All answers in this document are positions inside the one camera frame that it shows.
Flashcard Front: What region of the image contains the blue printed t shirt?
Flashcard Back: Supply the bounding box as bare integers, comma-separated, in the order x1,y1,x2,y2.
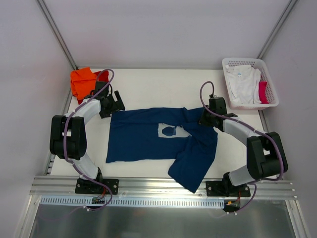
106,108,218,193

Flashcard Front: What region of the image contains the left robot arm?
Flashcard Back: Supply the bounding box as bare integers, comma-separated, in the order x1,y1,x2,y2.
50,81,125,195

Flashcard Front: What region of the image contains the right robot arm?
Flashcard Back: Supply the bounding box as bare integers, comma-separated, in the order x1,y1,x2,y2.
200,95,288,197

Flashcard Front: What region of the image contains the red folded t shirt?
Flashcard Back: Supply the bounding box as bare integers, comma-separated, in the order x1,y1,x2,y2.
76,70,110,105

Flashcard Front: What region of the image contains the orange folded t shirt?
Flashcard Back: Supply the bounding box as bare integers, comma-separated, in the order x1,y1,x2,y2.
70,67,97,104

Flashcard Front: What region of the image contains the white t shirt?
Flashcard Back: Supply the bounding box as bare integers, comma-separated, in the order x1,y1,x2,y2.
225,65,261,104

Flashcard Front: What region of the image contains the pink t shirt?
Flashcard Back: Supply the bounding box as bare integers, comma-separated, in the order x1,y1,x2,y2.
259,81,269,104

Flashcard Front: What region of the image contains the white plastic basket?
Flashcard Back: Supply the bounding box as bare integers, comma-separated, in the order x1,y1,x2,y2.
222,58,279,110

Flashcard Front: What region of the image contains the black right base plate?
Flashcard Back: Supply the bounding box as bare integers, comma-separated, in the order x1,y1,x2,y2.
206,180,251,197

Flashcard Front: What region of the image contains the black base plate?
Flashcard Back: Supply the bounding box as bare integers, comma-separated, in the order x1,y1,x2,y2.
75,178,119,195
206,180,251,197

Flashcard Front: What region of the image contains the left aluminium corner post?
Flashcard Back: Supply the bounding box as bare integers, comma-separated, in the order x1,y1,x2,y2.
36,0,78,70

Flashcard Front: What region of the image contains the aluminium corner post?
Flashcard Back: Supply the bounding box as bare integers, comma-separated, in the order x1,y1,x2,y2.
257,0,299,59
36,0,78,70

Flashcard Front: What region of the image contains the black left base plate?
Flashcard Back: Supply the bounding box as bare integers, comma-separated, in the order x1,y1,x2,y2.
75,178,119,195

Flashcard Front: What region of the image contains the white slotted cable duct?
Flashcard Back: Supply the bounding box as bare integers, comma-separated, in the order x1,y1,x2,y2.
40,196,225,209

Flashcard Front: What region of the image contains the aluminium front rail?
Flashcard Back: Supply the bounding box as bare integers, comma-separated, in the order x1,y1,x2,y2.
29,176,299,200

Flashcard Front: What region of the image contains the right aluminium corner post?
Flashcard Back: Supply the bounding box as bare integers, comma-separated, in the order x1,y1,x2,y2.
257,0,299,59

